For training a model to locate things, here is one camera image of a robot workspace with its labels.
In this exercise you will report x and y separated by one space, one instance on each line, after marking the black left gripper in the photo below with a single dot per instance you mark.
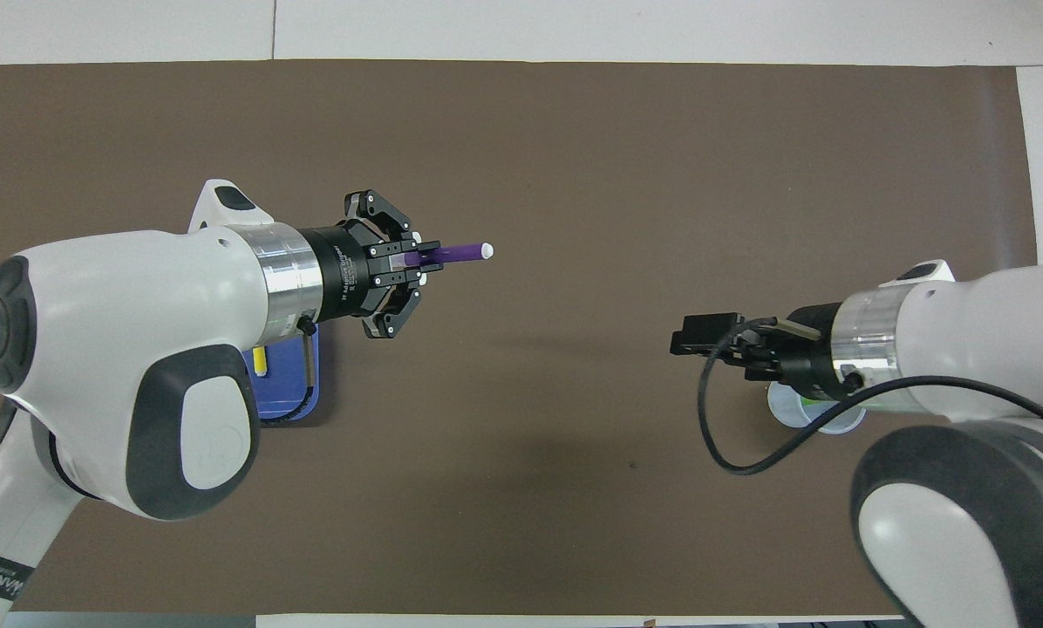
343 270

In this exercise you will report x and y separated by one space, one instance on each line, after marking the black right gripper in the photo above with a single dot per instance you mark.
805 349

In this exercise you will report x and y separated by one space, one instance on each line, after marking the purple marker pen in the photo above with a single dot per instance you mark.
460 252

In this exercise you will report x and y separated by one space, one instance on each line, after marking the yellow marker pen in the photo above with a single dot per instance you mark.
261 362

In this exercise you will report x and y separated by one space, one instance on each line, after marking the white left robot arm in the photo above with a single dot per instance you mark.
94 305

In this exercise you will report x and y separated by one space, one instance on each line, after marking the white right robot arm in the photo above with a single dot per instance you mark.
975 331

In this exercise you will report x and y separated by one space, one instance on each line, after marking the blue plastic tray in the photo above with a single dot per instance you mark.
286 384

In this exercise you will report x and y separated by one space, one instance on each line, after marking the translucent plastic cup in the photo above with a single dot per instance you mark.
792 410

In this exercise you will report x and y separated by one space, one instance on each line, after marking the brown table mat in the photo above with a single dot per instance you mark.
574 131

